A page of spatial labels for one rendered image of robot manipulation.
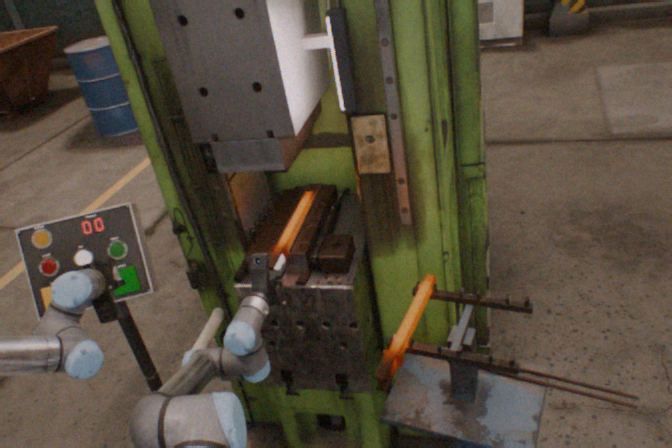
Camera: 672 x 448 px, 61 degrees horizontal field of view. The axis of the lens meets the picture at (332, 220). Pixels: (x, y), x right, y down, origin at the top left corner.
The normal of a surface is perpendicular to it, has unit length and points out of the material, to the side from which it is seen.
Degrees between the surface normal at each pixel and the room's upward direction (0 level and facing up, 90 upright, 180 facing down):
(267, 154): 90
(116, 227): 60
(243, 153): 90
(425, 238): 90
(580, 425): 0
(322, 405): 90
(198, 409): 5
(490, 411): 0
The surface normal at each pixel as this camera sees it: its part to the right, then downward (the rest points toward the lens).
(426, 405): -0.16, -0.84
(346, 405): -0.22, 0.54
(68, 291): 0.09, -0.01
